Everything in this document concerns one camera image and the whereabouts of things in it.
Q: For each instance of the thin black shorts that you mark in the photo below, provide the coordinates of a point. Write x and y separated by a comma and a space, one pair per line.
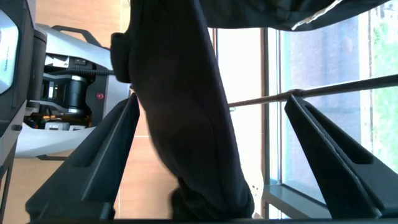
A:
186, 109

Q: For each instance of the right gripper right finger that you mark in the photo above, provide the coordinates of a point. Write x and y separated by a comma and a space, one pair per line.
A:
335, 161

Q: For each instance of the window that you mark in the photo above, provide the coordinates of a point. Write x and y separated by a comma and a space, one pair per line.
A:
326, 56

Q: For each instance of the black clothes rack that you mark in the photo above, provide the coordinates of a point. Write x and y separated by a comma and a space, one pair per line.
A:
342, 88

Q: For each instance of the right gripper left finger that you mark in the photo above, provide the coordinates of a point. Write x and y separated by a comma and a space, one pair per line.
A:
90, 168

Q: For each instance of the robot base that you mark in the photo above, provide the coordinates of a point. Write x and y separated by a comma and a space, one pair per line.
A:
62, 93

